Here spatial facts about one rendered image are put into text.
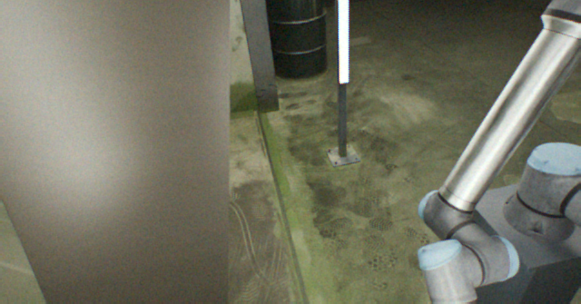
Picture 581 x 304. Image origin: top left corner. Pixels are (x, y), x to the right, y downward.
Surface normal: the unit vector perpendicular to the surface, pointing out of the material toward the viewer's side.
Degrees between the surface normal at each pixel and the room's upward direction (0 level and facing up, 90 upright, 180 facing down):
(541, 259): 0
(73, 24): 90
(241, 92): 90
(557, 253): 0
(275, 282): 0
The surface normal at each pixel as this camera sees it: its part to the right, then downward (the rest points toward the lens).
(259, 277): -0.10, -0.81
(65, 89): 0.29, 0.53
